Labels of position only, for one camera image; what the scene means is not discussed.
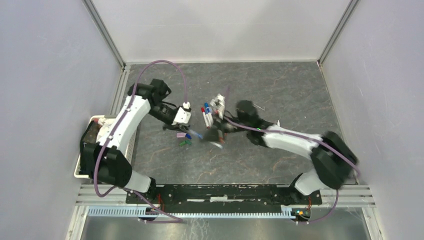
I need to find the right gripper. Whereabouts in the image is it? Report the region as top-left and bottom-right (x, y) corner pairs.
(200, 113), (249, 145)

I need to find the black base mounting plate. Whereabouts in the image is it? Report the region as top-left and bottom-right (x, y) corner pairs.
(143, 184), (323, 214)

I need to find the black box in basket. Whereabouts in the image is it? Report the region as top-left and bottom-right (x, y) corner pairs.
(79, 120), (101, 155)

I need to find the crumpled white cloth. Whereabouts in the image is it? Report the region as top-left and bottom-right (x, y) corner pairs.
(95, 117), (115, 142)

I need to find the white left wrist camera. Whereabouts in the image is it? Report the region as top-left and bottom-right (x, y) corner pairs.
(172, 101), (192, 127)

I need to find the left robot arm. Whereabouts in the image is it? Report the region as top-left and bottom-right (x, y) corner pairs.
(79, 78), (191, 204)

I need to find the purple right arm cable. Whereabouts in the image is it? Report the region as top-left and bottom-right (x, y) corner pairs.
(223, 86), (362, 224)

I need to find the white plastic basket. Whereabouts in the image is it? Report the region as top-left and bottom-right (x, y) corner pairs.
(73, 115), (116, 179)

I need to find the slotted cable duct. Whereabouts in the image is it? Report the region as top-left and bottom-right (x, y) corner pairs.
(86, 206), (311, 220)

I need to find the blue capped marker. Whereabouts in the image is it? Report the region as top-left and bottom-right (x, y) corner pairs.
(204, 102), (214, 126)

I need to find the pink highlighter cap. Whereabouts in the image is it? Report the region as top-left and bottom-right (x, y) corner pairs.
(176, 132), (186, 138)

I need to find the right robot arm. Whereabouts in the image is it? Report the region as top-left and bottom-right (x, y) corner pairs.
(203, 95), (360, 204)

